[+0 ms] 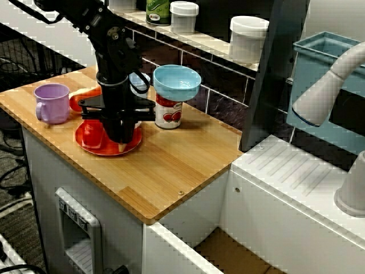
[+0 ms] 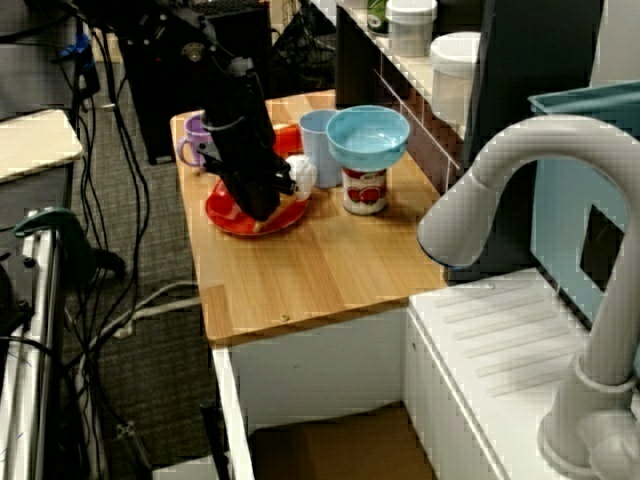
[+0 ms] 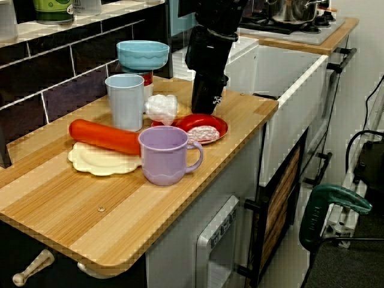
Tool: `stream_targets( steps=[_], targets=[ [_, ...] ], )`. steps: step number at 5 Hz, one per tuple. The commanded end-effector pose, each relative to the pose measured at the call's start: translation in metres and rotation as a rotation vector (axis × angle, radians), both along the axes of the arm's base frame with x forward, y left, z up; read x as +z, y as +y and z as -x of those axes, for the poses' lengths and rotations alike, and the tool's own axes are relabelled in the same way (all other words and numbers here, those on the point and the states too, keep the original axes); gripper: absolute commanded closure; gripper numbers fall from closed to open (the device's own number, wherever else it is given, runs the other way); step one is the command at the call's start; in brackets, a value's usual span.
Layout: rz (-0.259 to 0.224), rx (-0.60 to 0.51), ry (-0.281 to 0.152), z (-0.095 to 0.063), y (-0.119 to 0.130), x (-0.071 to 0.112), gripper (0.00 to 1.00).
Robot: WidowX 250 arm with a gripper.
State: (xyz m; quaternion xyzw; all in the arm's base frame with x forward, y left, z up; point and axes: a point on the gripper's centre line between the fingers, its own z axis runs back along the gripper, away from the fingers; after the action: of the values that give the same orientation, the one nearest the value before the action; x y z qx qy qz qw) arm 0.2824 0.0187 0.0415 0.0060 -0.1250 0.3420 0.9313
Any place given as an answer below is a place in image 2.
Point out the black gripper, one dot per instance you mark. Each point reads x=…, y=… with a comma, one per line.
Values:
x=245, y=155

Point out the toy ice cream cone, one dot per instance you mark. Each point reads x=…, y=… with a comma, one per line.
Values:
x=302, y=175

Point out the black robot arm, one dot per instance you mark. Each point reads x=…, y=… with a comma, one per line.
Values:
x=225, y=90

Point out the red plastic plate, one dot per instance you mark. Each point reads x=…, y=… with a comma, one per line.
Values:
x=235, y=227

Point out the toy hot dog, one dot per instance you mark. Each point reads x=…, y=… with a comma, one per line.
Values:
x=287, y=140

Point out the pale blue plastic cup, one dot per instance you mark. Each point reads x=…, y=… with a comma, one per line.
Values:
x=315, y=150

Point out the purple plastic mug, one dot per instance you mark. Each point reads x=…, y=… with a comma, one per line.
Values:
x=192, y=132

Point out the toy tomato can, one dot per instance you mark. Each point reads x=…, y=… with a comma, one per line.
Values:
x=365, y=192

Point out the light blue plastic bowl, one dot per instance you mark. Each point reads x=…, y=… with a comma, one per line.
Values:
x=365, y=150

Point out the black mesh netting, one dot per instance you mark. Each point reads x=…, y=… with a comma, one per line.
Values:
x=305, y=50

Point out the black shelf side panel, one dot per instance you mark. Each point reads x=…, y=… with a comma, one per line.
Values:
x=357, y=60

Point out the dark tiled backsplash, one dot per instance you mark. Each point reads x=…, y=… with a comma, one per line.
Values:
x=425, y=145

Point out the dark green clamp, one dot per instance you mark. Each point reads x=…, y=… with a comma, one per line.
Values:
x=75, y=240

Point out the white toy kitchen cabinet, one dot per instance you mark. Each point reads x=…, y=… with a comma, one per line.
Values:
x=325, y=370

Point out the beige kitchen shelf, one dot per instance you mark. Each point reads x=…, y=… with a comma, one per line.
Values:
x=420, y=67

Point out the small white lidded jar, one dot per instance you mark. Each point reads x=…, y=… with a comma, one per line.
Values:
x=410, y=35

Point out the beige desk board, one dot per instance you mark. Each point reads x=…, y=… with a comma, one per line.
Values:
x=35, y=145

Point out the large white lidded jar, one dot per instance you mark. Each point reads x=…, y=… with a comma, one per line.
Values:
x=452, y=75

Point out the grey toy faucet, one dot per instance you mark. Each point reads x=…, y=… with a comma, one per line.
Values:
x=500, y=165

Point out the blue plastic bin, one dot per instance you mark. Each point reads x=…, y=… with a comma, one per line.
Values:
x=560, y=210

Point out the dark grey upright panel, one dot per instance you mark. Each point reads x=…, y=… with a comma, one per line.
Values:
x=530, y=50

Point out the white floor bracket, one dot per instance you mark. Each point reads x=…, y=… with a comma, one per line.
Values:
x=126, y=431

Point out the aluminium frame rail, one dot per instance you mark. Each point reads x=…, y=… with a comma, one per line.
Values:
x=35, y=350

